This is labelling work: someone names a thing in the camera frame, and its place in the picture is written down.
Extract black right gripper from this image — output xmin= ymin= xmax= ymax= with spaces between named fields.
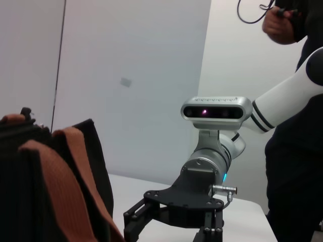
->
xmin=123 ymin=170 xmax=225 ymax=242

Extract person's bare hand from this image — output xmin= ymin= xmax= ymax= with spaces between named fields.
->
xmin=262 ymin=10 xmax=296 ymax=45

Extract black food bag orange handles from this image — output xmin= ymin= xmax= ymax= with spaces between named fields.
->
xmin=0 ymin=107 xmax=127 ymax=242

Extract right gripper cable metal plug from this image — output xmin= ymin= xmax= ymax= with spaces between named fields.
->
xmin=211 ymin=184 xmax=239 ymax=210

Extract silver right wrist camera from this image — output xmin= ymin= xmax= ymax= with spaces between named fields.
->
xmin=180 ymin=95 xmax=253 ymax=127

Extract person in black clothes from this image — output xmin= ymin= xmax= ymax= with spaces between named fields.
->
xmin=264 ymin=0 xmax=323 ymax=242

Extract thin black controller cable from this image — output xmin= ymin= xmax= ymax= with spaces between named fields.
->
xmin=237 ymin=0 xmax=276 ymax=25

